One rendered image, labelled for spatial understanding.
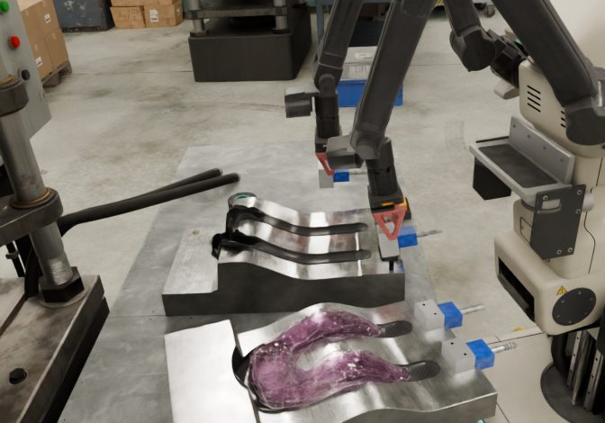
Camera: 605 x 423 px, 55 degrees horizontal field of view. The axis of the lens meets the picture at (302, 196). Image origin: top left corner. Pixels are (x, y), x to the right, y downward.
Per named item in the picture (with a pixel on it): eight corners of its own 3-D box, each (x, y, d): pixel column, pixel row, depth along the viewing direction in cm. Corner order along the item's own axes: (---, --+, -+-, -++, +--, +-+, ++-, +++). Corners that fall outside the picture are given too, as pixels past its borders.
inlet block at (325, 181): (370, 176, 149) (370, 157, 147) (372, 185, 145) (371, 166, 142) (320, 179, 150) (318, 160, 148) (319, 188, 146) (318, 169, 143)
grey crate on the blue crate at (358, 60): (402, 64, 465) (402, 45, 457) (403, 80, 429) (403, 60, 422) (326, 66, 474) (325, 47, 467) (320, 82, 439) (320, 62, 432)
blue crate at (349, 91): (402, 88, 475) (402, 62, 465) (402, 107, 440) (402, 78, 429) (328, 90, 485) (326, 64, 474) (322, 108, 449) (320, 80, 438)
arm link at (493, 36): (511, 49, 128) (503, 39, 132) (479, 25, 124) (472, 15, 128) (482, 81, 133) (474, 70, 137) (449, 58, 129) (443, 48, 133)
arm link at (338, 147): (371, 143, 105) (376, 106, 109) (311, 148, 110) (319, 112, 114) (388, 179, 114) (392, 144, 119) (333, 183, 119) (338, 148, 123)
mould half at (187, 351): (424, 317, 118) (426, 273, 113) (495, 416, 96) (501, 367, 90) (175, 380, 108) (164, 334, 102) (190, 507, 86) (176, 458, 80)
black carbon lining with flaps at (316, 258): (367, 229, 135) (366, 193, 131) (373, 270, 121) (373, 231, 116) (219, 235, 137) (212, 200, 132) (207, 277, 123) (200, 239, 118)
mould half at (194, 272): (391, 238, 143) (391, 190, 137) (404, 307, 121) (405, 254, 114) (190, 247, 146) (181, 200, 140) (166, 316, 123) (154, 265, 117)
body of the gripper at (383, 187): (372, 211, 114) (365, 175, 112) (367, 193, 124) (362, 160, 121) (404, 205, 113) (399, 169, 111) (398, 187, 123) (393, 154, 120)
